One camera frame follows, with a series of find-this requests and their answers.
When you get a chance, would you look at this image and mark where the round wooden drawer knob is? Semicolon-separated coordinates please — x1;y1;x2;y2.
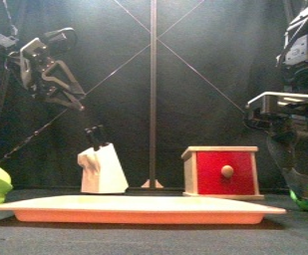
219;164;235;179

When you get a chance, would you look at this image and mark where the wooden box red drawer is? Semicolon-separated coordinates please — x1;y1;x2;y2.
179;145;265;201

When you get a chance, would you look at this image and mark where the white knife block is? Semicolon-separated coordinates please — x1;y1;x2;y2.
76;142;130;195

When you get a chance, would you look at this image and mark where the orange rectangular tray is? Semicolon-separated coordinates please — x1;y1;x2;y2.
0;194;287;225

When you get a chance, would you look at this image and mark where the diagonal brace wire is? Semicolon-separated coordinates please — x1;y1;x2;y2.
0;0;206;166
112;0;250;116

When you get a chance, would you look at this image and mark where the black knife handle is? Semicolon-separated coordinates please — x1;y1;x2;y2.
84;127;101;152

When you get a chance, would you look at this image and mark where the vertical metal frame pole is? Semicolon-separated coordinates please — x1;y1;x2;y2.
140;0;164;189

